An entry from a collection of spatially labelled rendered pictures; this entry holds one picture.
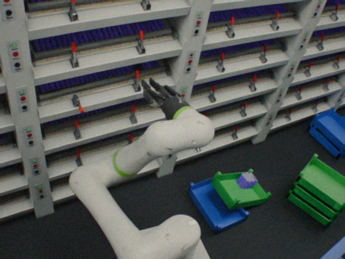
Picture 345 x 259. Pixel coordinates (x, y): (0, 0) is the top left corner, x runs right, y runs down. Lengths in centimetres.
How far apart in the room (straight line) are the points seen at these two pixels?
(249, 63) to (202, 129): 81
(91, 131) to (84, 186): 34
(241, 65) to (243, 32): 20
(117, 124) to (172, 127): 62
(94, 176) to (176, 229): 39
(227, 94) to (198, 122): 83
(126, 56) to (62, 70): 25
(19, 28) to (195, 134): 64
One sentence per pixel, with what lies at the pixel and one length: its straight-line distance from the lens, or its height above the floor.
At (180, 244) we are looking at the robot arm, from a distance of 128.
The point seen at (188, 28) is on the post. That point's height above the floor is 97.
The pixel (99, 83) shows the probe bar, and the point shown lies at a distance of 159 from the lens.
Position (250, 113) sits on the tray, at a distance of 225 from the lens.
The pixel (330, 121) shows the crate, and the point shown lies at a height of 8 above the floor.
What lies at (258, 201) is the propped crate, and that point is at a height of 6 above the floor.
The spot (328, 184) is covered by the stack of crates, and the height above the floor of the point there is 16.
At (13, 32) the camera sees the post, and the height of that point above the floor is 107.
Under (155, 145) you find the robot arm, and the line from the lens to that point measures 114.
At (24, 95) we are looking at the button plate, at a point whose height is 81.
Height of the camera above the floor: 174
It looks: 46 degrees down
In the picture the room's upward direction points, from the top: 12 degrees clockwise
